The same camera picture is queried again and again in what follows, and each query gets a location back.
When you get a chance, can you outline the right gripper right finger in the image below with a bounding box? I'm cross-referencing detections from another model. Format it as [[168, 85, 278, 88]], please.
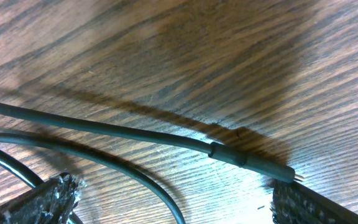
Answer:
[[271, 180, 358, 224]]

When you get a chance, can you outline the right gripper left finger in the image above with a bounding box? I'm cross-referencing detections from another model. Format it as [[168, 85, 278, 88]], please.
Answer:
[[0, 173, 83, 224]]

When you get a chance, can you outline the black USB cable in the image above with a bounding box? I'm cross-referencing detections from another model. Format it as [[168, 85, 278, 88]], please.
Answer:
[[0, 131, 187, 224], [0, 97, 305, 184]]

